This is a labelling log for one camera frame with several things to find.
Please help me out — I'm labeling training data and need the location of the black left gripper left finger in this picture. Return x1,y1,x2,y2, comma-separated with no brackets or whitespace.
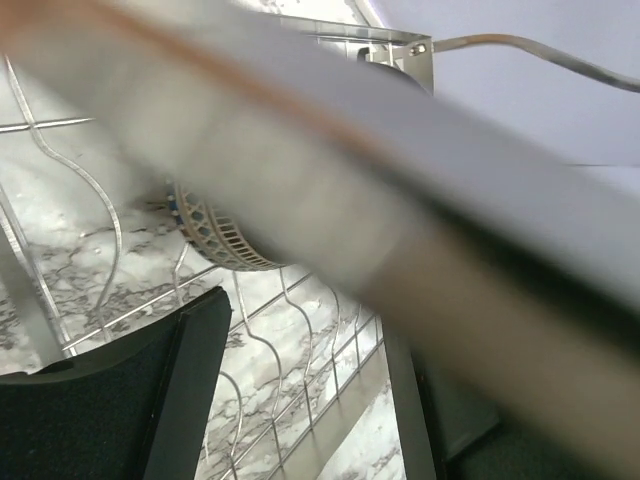
1,287,232,479

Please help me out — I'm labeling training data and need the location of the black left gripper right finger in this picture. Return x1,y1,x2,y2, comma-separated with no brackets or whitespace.
383,322,602,480

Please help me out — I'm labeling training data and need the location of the dark patterned cream-inside bowl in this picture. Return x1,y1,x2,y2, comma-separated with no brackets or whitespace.
166,182,286,272

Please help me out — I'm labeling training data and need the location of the steel wire dish rack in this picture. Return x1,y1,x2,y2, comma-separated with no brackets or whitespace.
0,0,640,480

